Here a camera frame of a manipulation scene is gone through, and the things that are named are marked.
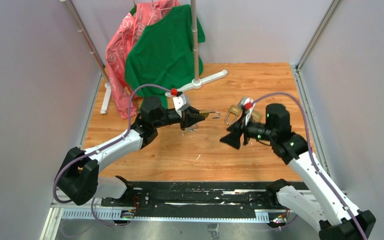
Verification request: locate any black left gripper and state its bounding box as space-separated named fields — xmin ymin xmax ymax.
xmin=153 ymin=107 xmax=206 ymax=131

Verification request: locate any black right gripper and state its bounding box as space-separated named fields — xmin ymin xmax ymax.
xmin=220 ymin=111 xmax=276 ymax=149

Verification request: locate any silver key bunch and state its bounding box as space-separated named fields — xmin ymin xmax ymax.
xmin=182 ymin=124 xmax=198 ymax=136

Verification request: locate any brass padlock with steel shackle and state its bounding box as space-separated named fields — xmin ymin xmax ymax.
xmin=224 ymin=105 xmax=242 ymax=125

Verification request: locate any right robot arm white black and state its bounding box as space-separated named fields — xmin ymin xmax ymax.
xmin=220 ymin=103 xmax=376 ymax=240

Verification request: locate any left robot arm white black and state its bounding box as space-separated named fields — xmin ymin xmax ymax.
xmin=54 ymin=94 xmax=209 ymax=207

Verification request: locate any white clothes rack stand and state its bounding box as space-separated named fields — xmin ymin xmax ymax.
xmin=61 ymin=0 xmax=228 ymax=115

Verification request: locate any green t-shirt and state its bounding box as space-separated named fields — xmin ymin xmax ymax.
xmin=124 ymin=1 xmax=195 ymax=108

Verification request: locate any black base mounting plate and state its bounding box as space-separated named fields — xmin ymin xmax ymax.
xmin=97 ymin=181 xmax=287 ymax=223

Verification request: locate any pink patterned garment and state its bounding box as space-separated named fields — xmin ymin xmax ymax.
xmin=105 ymin=0 xmax=180 ymax=119

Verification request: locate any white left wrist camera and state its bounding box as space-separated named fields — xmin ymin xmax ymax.
xmin=172 ymin=93 xmax=190 ymax=117

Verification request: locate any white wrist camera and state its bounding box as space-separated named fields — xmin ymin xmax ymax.
xmin=240 ymin=97 xmax=255 ymax=126
xmin=172 ymin=93 xmax=190 ymax=117

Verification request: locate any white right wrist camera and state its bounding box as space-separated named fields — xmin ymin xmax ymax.
xmin=240 ymin=97 xmax=255 ymax=126

